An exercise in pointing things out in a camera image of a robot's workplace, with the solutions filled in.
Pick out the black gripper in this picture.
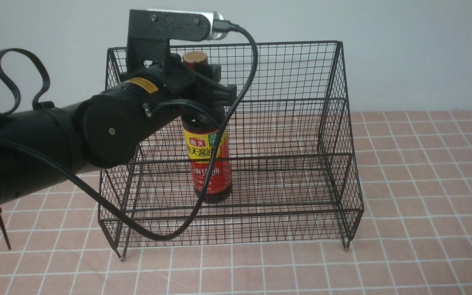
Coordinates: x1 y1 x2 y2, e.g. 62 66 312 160
120 52 237 129

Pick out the soy sauce bottle red label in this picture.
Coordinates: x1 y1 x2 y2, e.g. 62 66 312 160
181 113 232 204

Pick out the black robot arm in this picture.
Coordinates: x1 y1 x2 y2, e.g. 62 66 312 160
0 54 237 205

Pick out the pink checkered tablecloth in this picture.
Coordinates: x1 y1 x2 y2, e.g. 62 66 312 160
0 111 472 295

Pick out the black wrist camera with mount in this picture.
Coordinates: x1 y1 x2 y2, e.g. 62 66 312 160
126 8 227 72

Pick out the black camera cable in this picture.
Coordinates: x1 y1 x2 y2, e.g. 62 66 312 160
0 18 259 241

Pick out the black wire mesh rack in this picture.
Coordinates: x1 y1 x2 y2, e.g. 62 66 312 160
98 41 364 259

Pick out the black flat strap loop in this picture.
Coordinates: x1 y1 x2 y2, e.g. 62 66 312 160
0 48 55 116

